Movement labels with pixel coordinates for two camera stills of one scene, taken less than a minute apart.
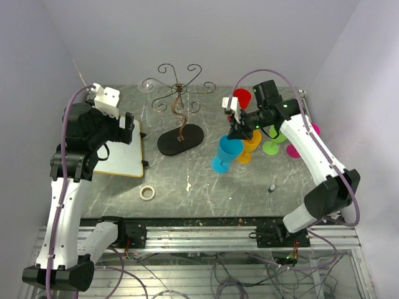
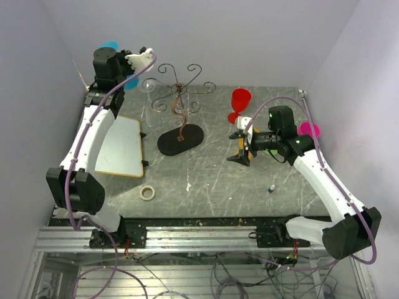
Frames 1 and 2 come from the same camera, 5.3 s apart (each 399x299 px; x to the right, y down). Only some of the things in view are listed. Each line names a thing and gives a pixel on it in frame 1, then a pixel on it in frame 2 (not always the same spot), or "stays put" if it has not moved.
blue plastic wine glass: x=228 y=149 -> x=133 y=83
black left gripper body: x=107 y=128 -> x=127 y=70
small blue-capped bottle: x=271 y=188 stays put
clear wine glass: x=153 y=107 stays put
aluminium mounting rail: x=153 y=238 stays put
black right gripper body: x=256 y=119 -> x=264 y=140
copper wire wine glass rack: x=188 y=137 stays put
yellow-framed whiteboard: x=124 y=159 stays put
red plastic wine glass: x=243 y=98 stays put
